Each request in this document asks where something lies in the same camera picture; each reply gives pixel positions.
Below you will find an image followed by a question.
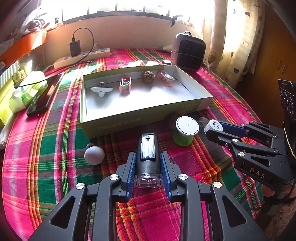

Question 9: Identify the black charger cable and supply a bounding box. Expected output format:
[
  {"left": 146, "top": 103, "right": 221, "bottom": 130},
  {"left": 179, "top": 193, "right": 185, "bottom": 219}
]
[{"left": 17, "top": 28, "right": 95, "bottom": 87}]

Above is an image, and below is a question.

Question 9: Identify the small grey heater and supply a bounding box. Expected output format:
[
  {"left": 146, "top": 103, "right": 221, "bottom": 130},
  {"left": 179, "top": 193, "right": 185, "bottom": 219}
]
[{"left": 170, "top": 32, "right": 207, "bottom": 72}]

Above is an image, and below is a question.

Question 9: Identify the black smartphone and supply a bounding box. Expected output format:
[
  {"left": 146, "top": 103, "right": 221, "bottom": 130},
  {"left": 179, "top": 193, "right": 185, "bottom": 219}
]
[{"left": 26, "top": 74, "right": 64, "bottom": 116}]

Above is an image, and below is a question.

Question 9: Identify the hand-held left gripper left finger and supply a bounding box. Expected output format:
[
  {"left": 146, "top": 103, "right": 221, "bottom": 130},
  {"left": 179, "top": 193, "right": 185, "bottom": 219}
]
[{"left": 28, "top": 152, "right": 137, "bottom": 241}]

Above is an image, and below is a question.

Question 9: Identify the pink and mint clip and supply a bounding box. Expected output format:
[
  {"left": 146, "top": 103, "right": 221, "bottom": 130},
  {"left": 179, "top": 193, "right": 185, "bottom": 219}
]
[{"left": 157, "top": 71, "right": 175, "bottom": 87}]

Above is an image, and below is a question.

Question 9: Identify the pink and white clip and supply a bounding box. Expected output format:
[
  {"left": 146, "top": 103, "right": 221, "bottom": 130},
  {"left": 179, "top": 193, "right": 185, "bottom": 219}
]
[{"left": 119, "top": 75, "right": 132, "bottom": 94}]

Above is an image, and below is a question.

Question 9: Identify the striped box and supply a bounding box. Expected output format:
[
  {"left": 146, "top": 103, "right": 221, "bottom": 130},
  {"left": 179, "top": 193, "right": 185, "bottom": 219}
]
[{"left": 0, "top": 61, "right": 20, "bottom": 86}]

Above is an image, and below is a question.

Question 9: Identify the green tissue pack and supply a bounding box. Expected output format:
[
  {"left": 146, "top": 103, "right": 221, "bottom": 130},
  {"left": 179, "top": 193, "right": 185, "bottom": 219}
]
[{"left": 9, "top": 71, "right": 49, "bottom": 113}]

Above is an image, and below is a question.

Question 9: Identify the black charger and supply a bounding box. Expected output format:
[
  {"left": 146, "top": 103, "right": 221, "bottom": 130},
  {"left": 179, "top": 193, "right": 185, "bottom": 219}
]
[{"left": 69, "top": 40, "right": 81, "bottom": 57}]

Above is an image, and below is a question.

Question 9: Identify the black window hook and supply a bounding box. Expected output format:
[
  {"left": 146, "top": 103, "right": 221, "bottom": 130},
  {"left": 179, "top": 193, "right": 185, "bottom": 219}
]
[{"left": 171, "top": 14, "right": 184, "bottom": 27}]

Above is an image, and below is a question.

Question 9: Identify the green and white spool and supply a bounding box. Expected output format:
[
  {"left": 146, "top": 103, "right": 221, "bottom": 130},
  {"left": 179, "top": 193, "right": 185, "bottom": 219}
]
[{"left": 172, "top": 115, "right": 200, "bottom": 147}]

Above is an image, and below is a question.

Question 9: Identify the heart print curtain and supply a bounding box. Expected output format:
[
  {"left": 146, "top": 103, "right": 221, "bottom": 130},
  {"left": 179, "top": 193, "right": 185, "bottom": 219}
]
[{"left": 203, "top": 0, "right": 266, "bottom": 87}]

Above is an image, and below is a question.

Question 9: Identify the small green patterned box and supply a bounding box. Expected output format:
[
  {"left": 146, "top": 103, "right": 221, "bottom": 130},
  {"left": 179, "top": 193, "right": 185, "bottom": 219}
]
[{"left": 12, "top": 70, "right": 26, "bottom": 82}]

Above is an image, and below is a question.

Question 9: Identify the pile of papers and packets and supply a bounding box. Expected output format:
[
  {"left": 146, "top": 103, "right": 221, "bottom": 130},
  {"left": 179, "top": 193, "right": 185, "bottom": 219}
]
[{"left": 0, "top": 11, "right": 50, "bottom": 44}]

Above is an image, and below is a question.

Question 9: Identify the brown walnut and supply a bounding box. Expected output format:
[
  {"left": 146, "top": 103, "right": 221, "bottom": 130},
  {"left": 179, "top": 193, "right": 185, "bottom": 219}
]
[{"left": 142, "top": 71, "right": 155, "bottom": 82}]

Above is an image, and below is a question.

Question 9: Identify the black bike light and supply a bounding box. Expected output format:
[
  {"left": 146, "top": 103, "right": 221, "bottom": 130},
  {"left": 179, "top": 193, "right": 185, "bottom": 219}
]
[{"left": 134, "top": 133, "right": 163, "bottom": 189}]

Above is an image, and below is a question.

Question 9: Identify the wooden cabinet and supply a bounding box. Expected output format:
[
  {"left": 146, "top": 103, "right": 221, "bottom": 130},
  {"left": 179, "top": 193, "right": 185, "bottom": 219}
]
[{"left": 231, "top": 5, "right": 296, "bottom": 130}]

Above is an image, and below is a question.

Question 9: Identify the barred window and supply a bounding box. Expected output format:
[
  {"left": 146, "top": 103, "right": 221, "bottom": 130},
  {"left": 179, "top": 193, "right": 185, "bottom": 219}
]
[{"left": 39, "top": 0, "right": 208, "bottom": 26}]

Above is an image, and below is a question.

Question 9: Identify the plaid blanket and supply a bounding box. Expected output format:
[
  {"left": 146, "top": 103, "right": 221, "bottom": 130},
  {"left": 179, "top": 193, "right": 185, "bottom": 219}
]
[{"left": 2, "top": 47, "right": 266, "bottom": 241}]

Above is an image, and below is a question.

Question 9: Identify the yellow-green box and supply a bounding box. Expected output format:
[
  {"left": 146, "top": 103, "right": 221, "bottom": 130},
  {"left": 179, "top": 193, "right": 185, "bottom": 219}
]
[{"left": 0, "top": 80, "right": 16, "bottom": 127}]

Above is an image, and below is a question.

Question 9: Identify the grey ball knob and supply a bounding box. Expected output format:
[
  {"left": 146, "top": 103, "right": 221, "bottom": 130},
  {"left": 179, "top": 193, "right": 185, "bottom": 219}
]
[{"left": 84, "top": 143, "right": 105, "bottom": 165}]

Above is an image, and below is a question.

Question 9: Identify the orange tray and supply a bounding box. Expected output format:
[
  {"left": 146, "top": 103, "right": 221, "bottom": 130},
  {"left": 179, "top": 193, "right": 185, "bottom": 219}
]
[{"left": 0, "top": 31, "right": 47, "bottom": 66}]

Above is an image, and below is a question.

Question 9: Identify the white power strip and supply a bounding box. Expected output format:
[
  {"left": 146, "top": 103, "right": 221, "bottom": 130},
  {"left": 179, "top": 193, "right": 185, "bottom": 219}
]
[{"left": 54, "top": 47, "right": 111, "bottom": 69}]

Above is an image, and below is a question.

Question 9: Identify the green and white cardboard box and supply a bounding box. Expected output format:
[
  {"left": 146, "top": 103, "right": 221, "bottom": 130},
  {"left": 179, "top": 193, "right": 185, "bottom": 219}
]
[{"left": 80, "top": 65, "right": 213, "bottom": 139}]

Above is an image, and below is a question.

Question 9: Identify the white round cap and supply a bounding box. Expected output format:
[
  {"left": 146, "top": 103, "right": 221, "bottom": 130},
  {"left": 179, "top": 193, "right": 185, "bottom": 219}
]
[{"left": 204, "top": 119, "right": 223, "bottom": 135}]

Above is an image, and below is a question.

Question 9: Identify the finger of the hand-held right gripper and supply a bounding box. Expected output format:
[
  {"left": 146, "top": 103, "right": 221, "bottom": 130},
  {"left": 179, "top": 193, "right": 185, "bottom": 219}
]
[
  {"left": 206, "top": 130, "right": 281, "bottom": 167},
  {"left": 218, "top": 122, "right": 285, "bottom": 142}
]

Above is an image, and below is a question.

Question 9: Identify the person's right hand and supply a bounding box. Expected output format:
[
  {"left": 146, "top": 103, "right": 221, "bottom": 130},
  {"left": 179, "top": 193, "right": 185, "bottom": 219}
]
[{"left": 262, "top": 185, "right": 278, "bottom": 197}]

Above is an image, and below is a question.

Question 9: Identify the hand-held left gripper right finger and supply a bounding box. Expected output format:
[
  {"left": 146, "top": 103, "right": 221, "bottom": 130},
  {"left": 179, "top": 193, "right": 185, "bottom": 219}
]
[{"left": 161, "top": 152, "right": 270, "bottom": 241}]

